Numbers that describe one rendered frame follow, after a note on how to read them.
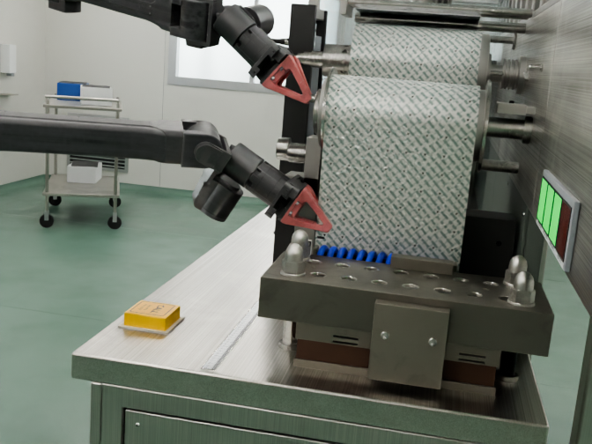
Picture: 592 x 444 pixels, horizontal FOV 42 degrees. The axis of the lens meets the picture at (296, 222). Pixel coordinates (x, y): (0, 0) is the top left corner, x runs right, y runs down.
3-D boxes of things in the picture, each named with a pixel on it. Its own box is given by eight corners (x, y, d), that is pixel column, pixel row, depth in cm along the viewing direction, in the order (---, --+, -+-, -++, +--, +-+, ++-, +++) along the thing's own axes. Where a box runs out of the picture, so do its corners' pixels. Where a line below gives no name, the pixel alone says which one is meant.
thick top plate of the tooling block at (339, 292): (281, 286, 125) (284, 250, 123) (535, 320, 118) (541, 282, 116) (257, 316, 109) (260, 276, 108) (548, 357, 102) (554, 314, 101)
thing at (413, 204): (314, 255, 127) (323, 144, 123) (458, 274, 123) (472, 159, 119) (314, 256, 126) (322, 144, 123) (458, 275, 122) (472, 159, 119)
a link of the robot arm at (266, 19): (181, 45, 133) (184, -6, 129) (213, 37, 143) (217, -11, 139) (242, 58, 129) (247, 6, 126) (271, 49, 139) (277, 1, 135)
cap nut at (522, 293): (506, 297, 107) (510, 266, 106) (533, 300, 107) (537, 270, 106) (508, 305, 104) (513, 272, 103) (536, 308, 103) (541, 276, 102)
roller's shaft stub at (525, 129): (483, 138, 126) (486, 112, 125) (527, 143, 125) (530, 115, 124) (484, 141, 122) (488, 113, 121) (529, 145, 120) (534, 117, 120)
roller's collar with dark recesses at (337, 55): (325, 76, 155) (329, 43, 153) (355, 78, 154) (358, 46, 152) (321, 76, 149) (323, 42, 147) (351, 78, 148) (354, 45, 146)
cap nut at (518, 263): (501, 279, 116) (506, 250, 115) (527, 282, 116) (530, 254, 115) (503, 285, 113) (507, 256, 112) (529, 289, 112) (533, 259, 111)
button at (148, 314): (140, 313, 128) (140, 299, 127) (180, 319, 126) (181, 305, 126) (122, 326, 121) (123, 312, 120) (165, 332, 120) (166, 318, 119)
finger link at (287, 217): (316, 248, 124) (269, 214, 124) (323, 239, 131) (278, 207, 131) (340, 215, 122) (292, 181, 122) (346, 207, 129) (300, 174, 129)
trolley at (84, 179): (48, 204, 635) (50, 79, 614) (121, 206, 649) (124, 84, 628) (38, 229, 549) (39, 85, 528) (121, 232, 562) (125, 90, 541)
